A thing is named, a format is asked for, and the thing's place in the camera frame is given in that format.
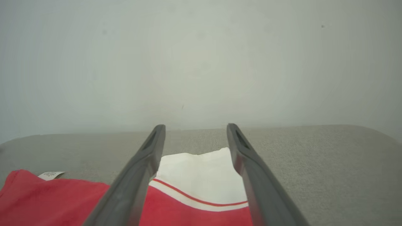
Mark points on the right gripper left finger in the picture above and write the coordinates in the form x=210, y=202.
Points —
x=132, y=188

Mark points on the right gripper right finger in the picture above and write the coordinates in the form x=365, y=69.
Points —
x=263, y=194

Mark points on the red jersey white sleeves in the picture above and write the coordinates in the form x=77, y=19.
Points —
x=194, y=175

